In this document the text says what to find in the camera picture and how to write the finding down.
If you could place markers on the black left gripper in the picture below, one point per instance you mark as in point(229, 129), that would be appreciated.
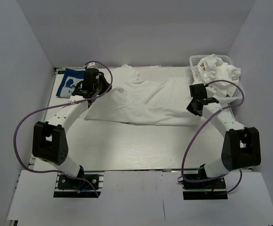
point(101, 77)

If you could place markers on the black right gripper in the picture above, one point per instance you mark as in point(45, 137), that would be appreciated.
point(190, 108)

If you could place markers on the white t-shirt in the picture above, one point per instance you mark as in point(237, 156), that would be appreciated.
point(132, 100)

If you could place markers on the pile of white t-shirts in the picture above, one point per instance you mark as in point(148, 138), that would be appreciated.
point(217, 75)

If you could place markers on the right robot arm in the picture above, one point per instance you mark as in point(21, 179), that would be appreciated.
point(241, 145)

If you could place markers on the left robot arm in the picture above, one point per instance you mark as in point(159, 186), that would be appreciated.
point(49, 138)

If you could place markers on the folded blue printed t-shirt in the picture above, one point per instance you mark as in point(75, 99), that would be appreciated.
point(70, 80)

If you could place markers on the white plastic laundry basket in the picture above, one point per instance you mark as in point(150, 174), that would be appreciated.
point(221, 82)

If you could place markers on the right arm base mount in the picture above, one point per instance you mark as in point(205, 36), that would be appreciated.
point(211, 190)

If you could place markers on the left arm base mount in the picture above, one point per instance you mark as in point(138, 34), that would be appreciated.
point(68, 188)

